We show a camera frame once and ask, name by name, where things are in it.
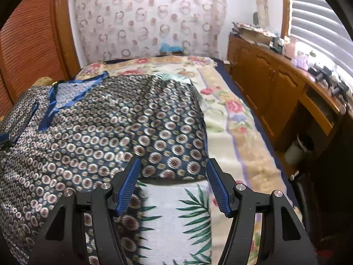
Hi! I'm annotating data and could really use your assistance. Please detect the cluttered paper pile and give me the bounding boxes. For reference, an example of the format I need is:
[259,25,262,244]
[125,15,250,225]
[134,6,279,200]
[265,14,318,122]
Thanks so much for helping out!
[230,21,279,46]

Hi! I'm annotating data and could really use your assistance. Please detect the pink container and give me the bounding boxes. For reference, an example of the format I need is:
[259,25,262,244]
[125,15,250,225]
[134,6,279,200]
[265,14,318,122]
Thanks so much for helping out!
[285,37,300,57]

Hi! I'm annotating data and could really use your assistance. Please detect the navy bed sheet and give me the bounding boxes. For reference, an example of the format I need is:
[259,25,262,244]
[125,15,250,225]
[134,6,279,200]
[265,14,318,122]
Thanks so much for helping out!
[211,57,295,207]

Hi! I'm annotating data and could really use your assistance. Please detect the wooden cabinet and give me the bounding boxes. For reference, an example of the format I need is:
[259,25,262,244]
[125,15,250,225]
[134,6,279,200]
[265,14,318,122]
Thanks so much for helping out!
[227,33,348,155]

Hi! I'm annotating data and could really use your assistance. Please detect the wrapped wall pipe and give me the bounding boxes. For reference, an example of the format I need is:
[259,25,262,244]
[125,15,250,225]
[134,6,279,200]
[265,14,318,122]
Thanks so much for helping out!
[250,0,269,28]

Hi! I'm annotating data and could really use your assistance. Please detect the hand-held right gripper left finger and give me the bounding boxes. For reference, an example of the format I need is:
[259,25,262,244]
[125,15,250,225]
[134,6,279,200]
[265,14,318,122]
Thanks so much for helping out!
[28,157,142,265]

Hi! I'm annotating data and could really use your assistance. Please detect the white bin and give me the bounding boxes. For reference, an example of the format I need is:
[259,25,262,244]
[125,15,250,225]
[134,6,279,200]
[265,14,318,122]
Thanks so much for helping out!
[284,136,315,166]

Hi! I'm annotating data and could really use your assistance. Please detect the striped window blind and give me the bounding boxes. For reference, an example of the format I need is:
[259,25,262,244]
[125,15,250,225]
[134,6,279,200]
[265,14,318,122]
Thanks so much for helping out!
[287,0,353,75]

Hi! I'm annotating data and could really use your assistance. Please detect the blue box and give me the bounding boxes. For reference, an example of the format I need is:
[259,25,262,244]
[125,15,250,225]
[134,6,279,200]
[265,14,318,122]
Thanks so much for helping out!
[159,43,184,56]

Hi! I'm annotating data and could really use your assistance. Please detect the purple plastic bag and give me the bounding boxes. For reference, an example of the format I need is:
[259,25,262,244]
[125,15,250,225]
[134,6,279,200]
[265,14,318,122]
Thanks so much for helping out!
[292,55,308,68]

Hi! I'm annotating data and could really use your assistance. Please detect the floral blanket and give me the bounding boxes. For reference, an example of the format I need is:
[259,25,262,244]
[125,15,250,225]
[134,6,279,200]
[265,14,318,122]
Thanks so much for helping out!
[74,55,293,265]

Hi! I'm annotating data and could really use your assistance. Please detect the black clamp tool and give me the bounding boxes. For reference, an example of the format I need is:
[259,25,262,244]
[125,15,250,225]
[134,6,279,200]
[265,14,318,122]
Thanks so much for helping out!
[331,81,349,102]
[307,65,335,85]

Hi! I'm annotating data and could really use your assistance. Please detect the leaf-print bed sheet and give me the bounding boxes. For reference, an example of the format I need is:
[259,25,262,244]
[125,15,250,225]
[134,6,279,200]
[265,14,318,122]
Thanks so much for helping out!
[135,178,213,265]

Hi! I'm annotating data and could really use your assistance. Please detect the wooden louvered door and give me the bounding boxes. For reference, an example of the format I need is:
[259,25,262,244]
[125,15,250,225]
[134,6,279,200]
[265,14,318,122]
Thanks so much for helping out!
[0,0,82,116]

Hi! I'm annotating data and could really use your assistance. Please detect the mustard patterned folded cloth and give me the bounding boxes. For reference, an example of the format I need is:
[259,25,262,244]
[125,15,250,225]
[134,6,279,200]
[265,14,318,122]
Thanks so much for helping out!
[34,77,54,88]

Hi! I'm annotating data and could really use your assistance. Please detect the navy circle-patterned garment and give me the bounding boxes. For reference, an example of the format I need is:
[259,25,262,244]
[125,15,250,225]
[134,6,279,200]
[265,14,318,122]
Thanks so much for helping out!
[0,73,208,265]

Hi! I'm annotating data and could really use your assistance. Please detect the ring-patterned curtain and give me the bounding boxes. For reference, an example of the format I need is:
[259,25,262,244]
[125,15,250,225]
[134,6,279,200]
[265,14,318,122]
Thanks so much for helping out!
[73,0,228,67]

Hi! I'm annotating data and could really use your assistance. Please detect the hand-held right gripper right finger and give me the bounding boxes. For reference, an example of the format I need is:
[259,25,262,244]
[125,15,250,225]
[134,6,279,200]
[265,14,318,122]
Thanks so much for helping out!
[206,157,317,265]

